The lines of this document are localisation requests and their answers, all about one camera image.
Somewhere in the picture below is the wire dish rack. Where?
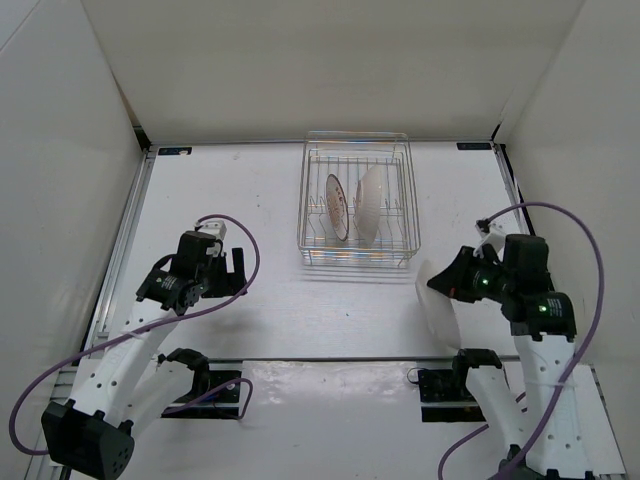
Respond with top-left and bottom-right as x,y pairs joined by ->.
297,131 -> 421,268

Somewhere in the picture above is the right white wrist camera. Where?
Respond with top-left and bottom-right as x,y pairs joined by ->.
474,219 -> 507,257

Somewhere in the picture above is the left blue corner label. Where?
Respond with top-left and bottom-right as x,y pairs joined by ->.
157,146 -> 193,156

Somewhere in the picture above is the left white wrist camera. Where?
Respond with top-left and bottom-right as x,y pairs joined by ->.
194,219 -> 227,241

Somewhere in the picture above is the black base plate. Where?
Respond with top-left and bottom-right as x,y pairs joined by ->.
162,370 -> 242,420
417,369 -> 485,423

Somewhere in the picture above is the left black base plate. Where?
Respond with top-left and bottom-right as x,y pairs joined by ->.
162,370 -> 242,420

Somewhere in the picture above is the floral patterned plate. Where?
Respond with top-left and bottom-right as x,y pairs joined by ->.
415,260 -> 461,350
354,165 -> 382,247

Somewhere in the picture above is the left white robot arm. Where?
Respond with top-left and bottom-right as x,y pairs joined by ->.
41,221 -> 246,479

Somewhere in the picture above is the blue corner label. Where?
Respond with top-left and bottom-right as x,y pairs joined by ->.
456,142 -> 492,151
157,146 -> 193,156

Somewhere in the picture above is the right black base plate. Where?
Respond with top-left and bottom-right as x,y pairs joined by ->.
417,369 -> 485,423

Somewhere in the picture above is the brown patterned small plate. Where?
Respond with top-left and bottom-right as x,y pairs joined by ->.
325,174 -> 349,241

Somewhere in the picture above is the right blue corner label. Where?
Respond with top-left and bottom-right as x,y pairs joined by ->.
456,142 -> 492,151

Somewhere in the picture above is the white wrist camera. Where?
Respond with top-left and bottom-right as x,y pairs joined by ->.
194,219 -> 227,241
474,219 -> 507,257

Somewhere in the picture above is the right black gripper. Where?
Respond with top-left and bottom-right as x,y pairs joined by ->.
427,245 -> 514,303

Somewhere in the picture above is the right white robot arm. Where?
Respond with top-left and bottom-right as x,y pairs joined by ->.
416,234 -> 596,479

